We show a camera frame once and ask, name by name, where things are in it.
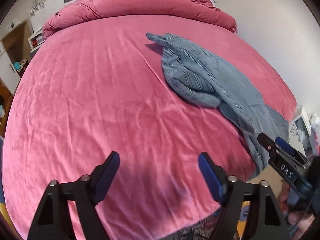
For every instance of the wooden white cabinet desk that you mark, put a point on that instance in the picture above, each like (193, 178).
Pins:
(14, 48)

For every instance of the rolled dark pink duvet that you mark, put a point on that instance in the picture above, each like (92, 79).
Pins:
(82, 11)

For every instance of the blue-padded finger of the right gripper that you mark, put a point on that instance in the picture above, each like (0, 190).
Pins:
(285, 146)

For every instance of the white grey bedside table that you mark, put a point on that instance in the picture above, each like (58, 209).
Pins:
(35, 42)

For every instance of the grey-blue denim pants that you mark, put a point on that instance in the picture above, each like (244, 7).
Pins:
(205, 79)

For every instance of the pink bed sheet mattress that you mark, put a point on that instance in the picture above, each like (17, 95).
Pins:
(98, 87)

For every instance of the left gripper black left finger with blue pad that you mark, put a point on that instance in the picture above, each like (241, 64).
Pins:
(52, 219)

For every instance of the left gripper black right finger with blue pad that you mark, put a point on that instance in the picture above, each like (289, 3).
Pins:
(264, 220)

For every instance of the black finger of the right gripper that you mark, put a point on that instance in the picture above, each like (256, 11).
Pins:
(268, 144)

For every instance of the white floral bedside table right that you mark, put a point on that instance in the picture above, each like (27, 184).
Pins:
(304, 133)

